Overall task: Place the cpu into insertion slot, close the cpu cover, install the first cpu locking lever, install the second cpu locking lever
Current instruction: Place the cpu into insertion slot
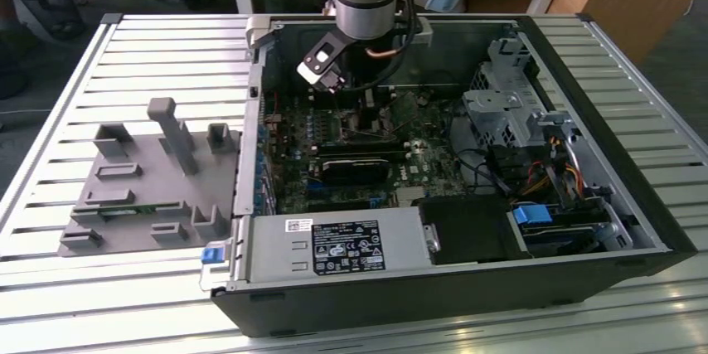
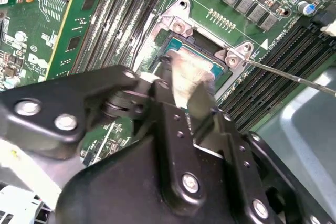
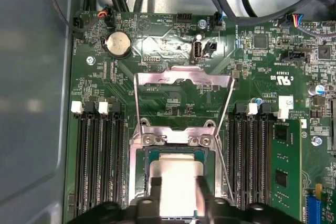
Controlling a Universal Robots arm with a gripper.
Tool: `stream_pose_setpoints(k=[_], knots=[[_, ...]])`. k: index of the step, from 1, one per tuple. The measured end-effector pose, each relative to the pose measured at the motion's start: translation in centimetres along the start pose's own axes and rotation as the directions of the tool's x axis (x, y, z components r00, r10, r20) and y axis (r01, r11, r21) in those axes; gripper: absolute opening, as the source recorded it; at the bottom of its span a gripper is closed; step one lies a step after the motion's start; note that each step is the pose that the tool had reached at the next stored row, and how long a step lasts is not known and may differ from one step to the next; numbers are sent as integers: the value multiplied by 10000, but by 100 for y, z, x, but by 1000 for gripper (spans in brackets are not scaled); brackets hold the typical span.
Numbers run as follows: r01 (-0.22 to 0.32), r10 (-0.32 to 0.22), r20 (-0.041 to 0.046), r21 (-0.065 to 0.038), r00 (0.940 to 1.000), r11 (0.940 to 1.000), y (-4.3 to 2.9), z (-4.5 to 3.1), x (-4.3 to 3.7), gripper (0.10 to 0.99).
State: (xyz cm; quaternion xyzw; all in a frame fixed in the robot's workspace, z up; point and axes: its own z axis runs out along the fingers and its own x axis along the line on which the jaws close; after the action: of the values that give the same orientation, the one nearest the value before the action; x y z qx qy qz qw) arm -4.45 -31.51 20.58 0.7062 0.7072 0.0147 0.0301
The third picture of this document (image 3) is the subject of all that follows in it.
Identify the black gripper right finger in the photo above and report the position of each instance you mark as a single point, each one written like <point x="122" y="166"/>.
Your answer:
<point x="236" y="216"/>

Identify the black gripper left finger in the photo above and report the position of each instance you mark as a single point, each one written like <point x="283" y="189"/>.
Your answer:
<point x="147" y="213"/>

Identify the silver CPU chip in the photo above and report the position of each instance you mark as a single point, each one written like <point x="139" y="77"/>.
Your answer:
<point x="178" y="182"/>

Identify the thin metal locking lever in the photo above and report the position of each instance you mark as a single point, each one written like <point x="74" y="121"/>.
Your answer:
<point x="225" y="167"/>

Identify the metal socket cover frame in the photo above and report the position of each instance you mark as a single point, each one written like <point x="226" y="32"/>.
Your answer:
<point x="151" y="78"/>

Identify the CPU socket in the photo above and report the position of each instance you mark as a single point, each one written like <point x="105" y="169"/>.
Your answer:
<point x="136" y="169"/>

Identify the RAM slot black latch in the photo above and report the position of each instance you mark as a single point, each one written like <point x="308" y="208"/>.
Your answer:
<point x="235" y="161"/>
<point x="265" y="161"/>
<point x="118" y="161"/>

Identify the blue expansion slot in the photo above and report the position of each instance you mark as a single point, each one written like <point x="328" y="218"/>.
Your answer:
<point x="313" y="208"/>

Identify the green RAM stick installed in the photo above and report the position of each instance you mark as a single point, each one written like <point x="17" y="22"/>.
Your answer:
<point x="286" y="161"/>

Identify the silver motherboard screw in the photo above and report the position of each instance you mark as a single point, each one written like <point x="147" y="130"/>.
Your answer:
<point x="316" y="140"/>
<point x="90" y="60"/>
<point x="202" y="23"/>

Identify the white board sticker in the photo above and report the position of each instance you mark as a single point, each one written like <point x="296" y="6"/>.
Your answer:
<point x="286" y="102"/>

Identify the green motherboard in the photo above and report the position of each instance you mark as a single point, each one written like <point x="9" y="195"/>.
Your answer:
<point x="244" y="87"/>

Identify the internal USB port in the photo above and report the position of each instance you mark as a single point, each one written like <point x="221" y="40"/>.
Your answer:
<point x="197" y="51"/>

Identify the round coin cell battery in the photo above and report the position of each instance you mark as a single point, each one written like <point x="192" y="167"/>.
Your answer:
<point x="118" y="43"/>

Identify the square black chip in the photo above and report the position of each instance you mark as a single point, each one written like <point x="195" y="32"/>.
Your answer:
<point x="260" y="41"/>

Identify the black open PC case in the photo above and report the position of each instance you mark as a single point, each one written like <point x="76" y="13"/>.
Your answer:
<point x="31" y="77"/>

